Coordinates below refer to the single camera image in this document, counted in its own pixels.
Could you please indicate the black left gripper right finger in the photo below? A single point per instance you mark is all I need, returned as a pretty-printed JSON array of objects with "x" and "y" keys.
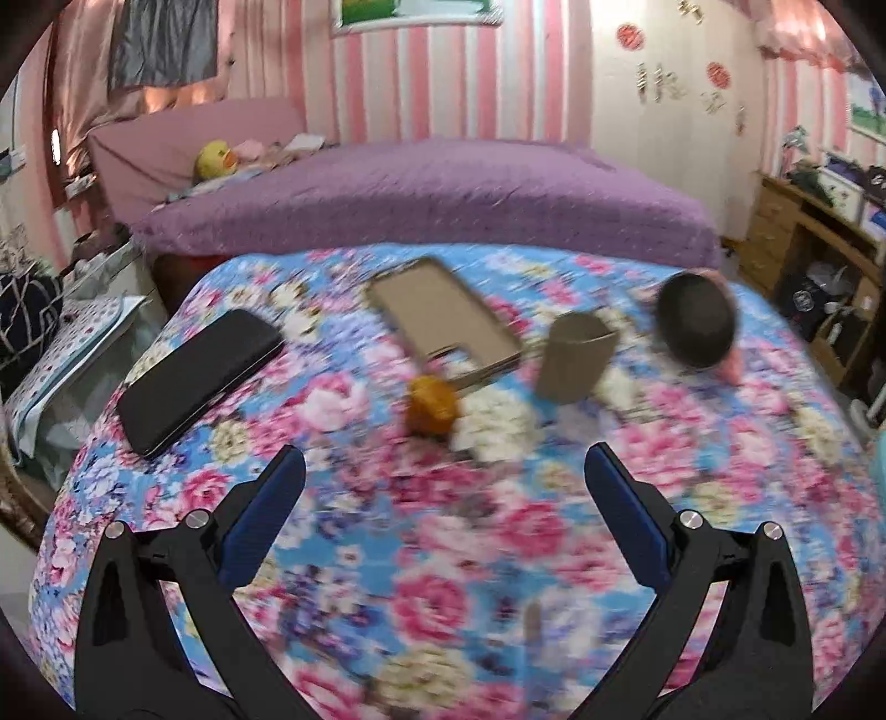
[{"x": 727, "y": 635}]

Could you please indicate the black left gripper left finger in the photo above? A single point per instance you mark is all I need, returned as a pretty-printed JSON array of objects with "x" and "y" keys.
[{"x": 160, "y": 634}]

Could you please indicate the black phone case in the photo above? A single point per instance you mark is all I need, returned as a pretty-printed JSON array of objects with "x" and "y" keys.
[{"x": 163, "y": 403}]

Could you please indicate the floral bedspread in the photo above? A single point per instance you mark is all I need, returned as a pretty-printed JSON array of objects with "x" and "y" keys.
[{"x": 475, "y": 579}]

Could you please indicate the dotted folded blanket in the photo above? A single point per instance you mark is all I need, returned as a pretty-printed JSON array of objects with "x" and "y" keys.
[{"x": 97, "y": 335}]

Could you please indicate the pink mug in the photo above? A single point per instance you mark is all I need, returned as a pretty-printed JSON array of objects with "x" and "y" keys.
[{"x": 697, "y": 319}]

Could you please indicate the upright cardboard tube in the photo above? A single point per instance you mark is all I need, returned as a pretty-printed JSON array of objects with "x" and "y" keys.
[{"x": 579, "y": 347}]

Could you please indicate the black white patterned pillow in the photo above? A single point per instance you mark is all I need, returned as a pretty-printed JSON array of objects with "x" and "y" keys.
[{"x": 32, "y": 306}]

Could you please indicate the orange bottle cap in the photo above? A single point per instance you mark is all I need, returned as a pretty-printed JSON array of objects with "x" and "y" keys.
[{"x": 432, "y": 407}]

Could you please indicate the brown phone case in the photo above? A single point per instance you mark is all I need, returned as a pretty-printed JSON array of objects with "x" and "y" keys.
[{"x": 446, "y": 326}]

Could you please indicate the wooden desk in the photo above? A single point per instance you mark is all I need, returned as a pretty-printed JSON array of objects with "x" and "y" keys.
[{"x": 820, "y": 272}]

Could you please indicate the yellow duck plush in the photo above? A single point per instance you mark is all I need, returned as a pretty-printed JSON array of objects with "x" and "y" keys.
[{"x": 215, "y": 160}]

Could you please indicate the purple bed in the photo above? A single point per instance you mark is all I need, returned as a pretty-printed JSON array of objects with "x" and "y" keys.
[{"x": 440, "y": 192}]

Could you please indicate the small framed picture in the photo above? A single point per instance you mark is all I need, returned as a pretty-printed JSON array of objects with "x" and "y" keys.
[{"x": 866, "y": 101}]

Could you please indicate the white wardrobe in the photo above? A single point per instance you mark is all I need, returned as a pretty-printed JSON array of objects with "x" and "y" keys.
[{"x": 678, "y": 93}]

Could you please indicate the pink window curtain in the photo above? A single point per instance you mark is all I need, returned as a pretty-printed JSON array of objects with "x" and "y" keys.
[{"x": 802, "y": 30}]

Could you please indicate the grey hanging cloth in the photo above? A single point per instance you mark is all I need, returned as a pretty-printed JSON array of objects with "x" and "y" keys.
[{"x": 164, "y": 43}]

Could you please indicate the wedding picture frame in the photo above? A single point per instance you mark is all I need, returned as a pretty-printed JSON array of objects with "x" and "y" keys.
[{"x": 358, "y": 16}]

